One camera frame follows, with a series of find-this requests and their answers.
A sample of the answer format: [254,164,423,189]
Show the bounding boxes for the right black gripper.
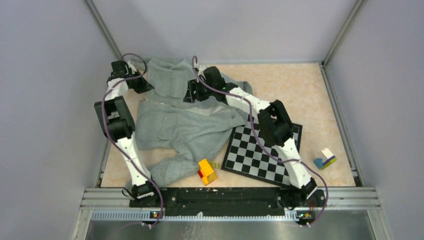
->
[183,79,215,105]

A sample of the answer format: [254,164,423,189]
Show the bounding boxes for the grey zip jacket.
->
[130,56,248,187]

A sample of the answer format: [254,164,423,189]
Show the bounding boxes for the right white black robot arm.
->
[184,63,318,210]

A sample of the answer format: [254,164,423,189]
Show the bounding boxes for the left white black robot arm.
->
[94,60,161,207]

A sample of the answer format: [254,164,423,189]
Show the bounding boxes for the black white checkerboard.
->
[220,121,290,187]

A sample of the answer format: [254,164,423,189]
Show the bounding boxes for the yellow red toy block stack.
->
[197,158,221,186]

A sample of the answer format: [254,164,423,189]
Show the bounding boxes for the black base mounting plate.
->
[129,187,325,217]

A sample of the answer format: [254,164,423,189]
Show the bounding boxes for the blue white green toy blocks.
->
[313,148,338,170]

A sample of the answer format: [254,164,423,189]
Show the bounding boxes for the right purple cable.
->
[191,55,329,228]

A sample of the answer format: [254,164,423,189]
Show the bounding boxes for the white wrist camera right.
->
[194,63,208,76]

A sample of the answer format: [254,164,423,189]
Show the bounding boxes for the aluminium front frame rail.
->
[71,187,381,240]

